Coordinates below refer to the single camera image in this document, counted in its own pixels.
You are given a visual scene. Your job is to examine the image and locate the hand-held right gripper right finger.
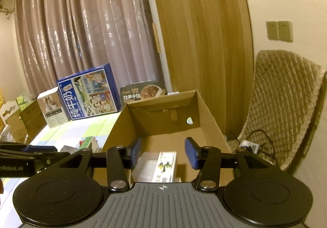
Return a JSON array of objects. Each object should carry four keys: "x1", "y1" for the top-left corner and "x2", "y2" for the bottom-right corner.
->
[{"x1": 185, "y1": 137, "x2": 275, "y2": 192}]

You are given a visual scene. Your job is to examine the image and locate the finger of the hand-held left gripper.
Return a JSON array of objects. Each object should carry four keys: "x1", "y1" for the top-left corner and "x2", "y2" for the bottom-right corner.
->
[{"x1": 22, "y1": 145, "x2": 71, "y2": 171}]

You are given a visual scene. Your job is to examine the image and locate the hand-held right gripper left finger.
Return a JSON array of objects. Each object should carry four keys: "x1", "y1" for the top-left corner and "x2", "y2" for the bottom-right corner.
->
[{"x1": 59, "y1": 137, "x2": 142, "y2": 192}]

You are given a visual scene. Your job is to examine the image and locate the white square plastic container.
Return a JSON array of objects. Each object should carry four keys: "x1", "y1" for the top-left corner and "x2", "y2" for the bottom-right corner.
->
[{"x1": 132, "y1": 152, "x2": 159, "y2": 182}]

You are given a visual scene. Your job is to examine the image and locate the white cartoon print medicine box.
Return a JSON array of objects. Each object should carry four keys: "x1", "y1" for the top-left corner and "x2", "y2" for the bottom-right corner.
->
[{"x1": 155, "y1": 151, "x2": 177, "y2": 182}]

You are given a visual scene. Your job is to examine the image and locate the brown cardboard box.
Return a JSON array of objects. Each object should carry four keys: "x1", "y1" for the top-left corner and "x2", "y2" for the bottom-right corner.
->
[{"x1": 102, "y1": 89, "x2": 233, "y2": 183}]

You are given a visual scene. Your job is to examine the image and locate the green box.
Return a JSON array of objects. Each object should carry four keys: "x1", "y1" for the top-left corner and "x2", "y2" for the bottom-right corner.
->
[{"x1": 79, "y1": 137, "x2": 100, "y2": 152}]

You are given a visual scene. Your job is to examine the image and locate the desktop with checked tablecloth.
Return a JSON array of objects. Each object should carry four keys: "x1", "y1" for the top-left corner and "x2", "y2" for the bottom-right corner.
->
[{"x1": 0, "y1": 110, "x2": 123, "y2": 218}]

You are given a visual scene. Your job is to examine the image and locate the dark cardboard box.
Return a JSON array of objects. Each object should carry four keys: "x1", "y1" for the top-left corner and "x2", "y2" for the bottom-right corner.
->
[{"x1": 19, "y1": 100, "x2": 48, "y2": 139}]

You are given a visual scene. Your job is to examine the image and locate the light cardboard box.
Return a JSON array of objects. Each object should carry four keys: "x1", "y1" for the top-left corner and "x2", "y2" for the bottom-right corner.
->
[{"x1": 5, "y1": 113, "x2": 29, "y2": 142}]

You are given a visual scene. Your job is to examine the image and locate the white picture print box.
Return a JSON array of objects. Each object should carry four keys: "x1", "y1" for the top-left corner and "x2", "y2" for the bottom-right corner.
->
[{"x1": 37, "y1": 87, "x2": 69, "y2": 129}]

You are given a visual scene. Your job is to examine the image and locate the white ornate chair back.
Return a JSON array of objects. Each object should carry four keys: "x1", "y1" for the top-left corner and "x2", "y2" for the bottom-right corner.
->
[{"x1": 0, "y1": 101, "x2": 20, "y2": 126}]

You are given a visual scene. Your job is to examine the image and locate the green tissue packs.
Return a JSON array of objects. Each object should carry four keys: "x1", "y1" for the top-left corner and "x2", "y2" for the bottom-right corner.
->
[{"x1": 16, "y1": 93, "x2": 35, "y2": 111}]

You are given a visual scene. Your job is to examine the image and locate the black instant rice bowl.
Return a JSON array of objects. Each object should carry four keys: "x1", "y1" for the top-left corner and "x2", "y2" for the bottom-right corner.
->
[{"x1": 120, "y1": 80, "x2": 168, "y2": 105}]

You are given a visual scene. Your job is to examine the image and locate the blue milk carton box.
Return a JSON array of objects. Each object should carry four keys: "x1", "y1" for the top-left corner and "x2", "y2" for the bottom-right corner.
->
[{"x1": 57, "y1": 63, "x2": 121, "y2": 121}]

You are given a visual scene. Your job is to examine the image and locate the chair with quilted cover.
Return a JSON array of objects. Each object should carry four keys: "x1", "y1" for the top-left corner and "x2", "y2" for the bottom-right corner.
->
[{"x1": 227, "y1": 49, "x2": 327, "y2": 175}]

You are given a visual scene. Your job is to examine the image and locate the wooden door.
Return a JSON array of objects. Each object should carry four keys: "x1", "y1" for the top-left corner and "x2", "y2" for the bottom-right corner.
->
[{"x1": 147, "y1": 0, "x2": 254, "y2": 139}]

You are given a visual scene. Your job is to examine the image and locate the brown curtain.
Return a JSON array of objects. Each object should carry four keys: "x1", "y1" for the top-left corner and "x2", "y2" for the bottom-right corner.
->
[{"x1": 10, "y1": 0, "x2": 164, "y2": 98}]

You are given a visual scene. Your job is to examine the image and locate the beige wall socket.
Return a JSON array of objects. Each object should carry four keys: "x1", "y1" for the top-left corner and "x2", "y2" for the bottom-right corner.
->
[
  {"x1": 278, "y1": 21, "x2": 293, "y2": 42},
  {"x1": 266, "y1": 21, "x2": 279, "y2": 40}
]

